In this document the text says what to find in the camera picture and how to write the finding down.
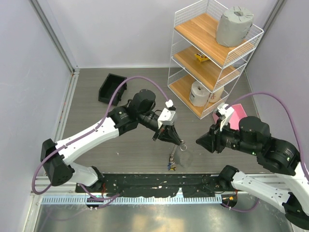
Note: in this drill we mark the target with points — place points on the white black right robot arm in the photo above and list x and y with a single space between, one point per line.
280 157

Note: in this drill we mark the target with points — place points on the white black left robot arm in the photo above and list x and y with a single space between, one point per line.
60 156

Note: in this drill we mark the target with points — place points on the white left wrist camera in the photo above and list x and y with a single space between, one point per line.
167 117

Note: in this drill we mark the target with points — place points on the grey wrapped paper roll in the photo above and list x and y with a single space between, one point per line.
234 25

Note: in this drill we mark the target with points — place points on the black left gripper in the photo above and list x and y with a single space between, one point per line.
169 133

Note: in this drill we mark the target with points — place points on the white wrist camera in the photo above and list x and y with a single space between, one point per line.
167 117
224 113

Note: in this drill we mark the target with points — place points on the white labelled paper roll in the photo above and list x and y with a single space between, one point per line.
198 94

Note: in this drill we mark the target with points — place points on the black plastic storage bin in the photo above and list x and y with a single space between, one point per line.
109 86

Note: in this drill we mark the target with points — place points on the pink plastic tray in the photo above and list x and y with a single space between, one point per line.
237 115

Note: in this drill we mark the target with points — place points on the white wire wooden shelf rack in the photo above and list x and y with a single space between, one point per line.
194 32

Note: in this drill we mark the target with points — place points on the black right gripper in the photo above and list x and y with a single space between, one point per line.
211 140

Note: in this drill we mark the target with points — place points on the white slotted cable duct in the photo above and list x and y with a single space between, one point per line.
85 199

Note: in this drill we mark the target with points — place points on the beige cup on shelf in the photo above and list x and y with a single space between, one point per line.
216 96

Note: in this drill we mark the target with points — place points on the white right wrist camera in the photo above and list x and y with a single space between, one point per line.
224 113

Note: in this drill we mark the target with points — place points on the yellow toy on shelf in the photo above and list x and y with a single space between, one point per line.
201 57

